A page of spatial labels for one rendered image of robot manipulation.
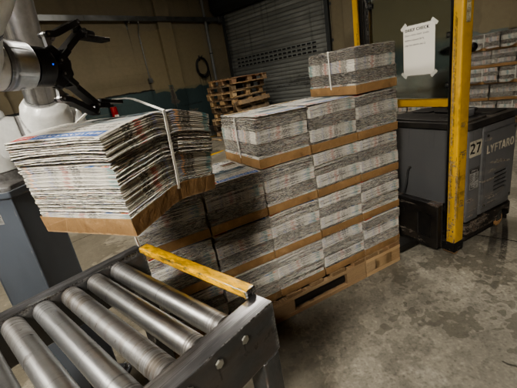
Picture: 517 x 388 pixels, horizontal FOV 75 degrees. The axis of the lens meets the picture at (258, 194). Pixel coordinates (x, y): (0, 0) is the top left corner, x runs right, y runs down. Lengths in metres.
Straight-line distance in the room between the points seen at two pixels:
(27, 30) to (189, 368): 1.04
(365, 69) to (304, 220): 0.81
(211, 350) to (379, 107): 1.56
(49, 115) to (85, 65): 7.14
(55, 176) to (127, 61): 8.14
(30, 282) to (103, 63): 7.44
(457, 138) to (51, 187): 1.91
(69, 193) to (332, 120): 1.24
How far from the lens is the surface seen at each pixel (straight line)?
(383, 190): 2.03
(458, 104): 2.11
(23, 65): 0.75
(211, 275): 0.79
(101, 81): 8.57
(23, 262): 1.49
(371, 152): 1.91
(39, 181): 0.90
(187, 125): 0.91
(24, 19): 1.27
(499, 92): 6.06
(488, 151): 2.50
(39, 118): 1.38
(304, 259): 1.79
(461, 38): 2.09
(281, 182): 1.58
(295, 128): 1.59
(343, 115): 1.75
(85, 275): 1.03
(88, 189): 0.79
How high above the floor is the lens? 1.23
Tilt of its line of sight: 19 degrees down
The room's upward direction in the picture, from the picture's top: 9 degrees counter-clockwise
